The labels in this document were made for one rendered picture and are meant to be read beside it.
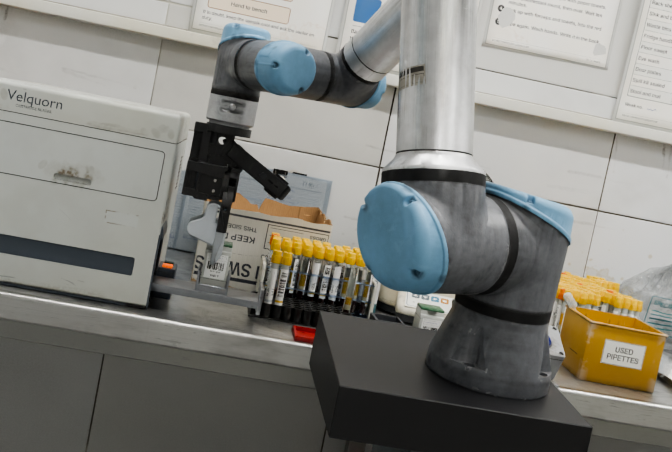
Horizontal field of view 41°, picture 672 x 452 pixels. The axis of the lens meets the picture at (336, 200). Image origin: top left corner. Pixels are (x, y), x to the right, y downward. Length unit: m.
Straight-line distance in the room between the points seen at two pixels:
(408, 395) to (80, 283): 0.60
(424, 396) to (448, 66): 0.36
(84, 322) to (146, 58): 0.80
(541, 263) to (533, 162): 1.07
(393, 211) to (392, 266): 0.06
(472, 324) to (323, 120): 1.02
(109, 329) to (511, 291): 0.61
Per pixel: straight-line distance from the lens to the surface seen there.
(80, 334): 1.42
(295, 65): 1.28
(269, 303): 1.49
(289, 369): 1.42
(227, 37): 1.39
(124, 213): 1.39
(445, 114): 0.99
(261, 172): 1.39
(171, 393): 2.11
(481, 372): 1.07
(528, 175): 2.12
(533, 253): 1.04
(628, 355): 1.59
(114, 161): 1.38
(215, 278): 1.41
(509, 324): 1.07
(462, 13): 1.02
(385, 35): 1.29
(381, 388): 1.00
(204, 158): 1.40
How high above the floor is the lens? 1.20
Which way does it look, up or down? 4 degrees down
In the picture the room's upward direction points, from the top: 11 degrees clockwise
